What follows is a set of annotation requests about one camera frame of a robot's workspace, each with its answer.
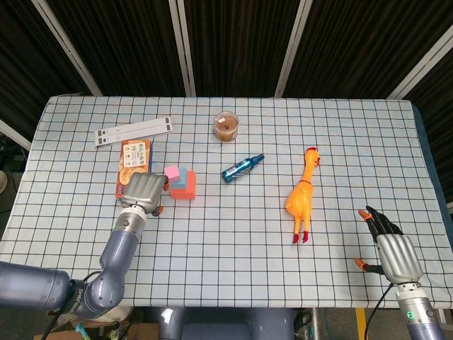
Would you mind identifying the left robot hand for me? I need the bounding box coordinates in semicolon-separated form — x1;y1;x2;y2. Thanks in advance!
120;172;171;217

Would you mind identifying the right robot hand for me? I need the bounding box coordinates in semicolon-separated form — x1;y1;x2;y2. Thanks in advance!
353;205;424;286

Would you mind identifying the blue cube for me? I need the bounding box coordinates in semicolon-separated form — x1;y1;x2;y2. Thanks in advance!
168;166;188;191

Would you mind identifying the orange biscuit box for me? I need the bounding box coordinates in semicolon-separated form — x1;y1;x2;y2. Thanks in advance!
115;138;154;206

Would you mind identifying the orange cube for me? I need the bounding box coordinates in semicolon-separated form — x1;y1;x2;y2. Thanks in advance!
168;169;197;202

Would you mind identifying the long white paper strip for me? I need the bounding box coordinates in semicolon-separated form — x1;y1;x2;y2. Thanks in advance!
95;123;175;148
93;116;173;140

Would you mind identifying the blue spray bottle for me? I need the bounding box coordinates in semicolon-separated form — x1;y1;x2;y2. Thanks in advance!
221;153;265;184

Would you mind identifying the clear jar of rubber bands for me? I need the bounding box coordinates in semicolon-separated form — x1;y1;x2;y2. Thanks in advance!
213;110;239;143

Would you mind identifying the metal table leg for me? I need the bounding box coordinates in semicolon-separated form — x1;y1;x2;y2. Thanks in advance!
310;307;321;340

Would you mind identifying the yellow rubber chicken toy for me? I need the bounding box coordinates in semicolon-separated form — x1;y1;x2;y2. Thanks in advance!
285;147;322;245

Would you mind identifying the white plastic bag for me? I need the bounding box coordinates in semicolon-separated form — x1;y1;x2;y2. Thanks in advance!
84;306;134;324

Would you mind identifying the white checkered tablecloth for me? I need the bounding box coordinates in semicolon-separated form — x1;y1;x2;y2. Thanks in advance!
0;93;453;309

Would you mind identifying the brown cardboard box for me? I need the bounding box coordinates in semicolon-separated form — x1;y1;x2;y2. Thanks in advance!
127;322;160;340

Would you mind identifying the grey-blue robot torso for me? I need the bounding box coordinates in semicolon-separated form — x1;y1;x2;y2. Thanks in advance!
157;307;297;340

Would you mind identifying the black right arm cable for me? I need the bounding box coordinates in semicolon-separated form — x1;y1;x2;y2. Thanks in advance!
364;285;392;340

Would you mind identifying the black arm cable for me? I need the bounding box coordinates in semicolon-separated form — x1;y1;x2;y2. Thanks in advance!
42;271;103;340
364;285;392;340

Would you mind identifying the white partition post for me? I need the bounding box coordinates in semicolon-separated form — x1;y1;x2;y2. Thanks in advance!
168;0;197;97
0;118;32;152
31;0;103;96
274;0;314;98
386;26;453;100

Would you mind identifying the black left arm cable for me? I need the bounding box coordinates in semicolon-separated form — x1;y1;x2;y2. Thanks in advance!
42;271;103;340

